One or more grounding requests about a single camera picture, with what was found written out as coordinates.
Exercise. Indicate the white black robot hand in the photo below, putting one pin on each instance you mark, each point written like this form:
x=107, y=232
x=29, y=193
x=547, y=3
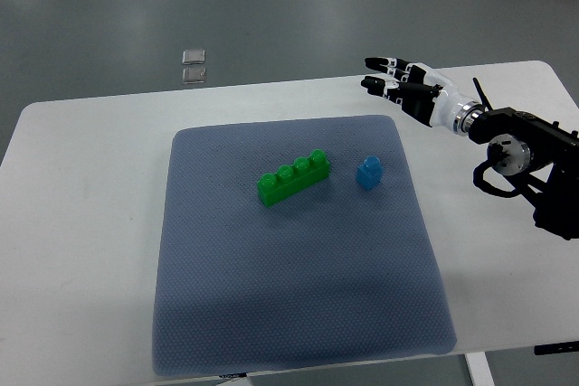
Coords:
x=424, y=94

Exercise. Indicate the small blue block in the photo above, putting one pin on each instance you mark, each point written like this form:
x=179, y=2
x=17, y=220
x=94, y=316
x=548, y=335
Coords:
x=369, y=174

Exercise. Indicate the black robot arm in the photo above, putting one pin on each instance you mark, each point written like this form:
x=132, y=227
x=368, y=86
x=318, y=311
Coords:
x=529, y=157

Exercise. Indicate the long green block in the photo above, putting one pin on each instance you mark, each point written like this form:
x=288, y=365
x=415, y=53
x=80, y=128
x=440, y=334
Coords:
x=288, y=180

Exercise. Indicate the blue-grey textured mat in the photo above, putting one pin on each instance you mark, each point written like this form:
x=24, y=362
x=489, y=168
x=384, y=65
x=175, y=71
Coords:
x=332, y=274

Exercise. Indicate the upper metal floor plate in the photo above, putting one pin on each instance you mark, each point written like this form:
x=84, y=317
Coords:
x=193, y=56

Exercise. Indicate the white table leg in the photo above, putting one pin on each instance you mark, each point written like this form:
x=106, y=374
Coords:
x=478, y=366

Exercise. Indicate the black table control panel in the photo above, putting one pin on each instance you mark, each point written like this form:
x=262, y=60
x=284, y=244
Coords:
x=549, y=349

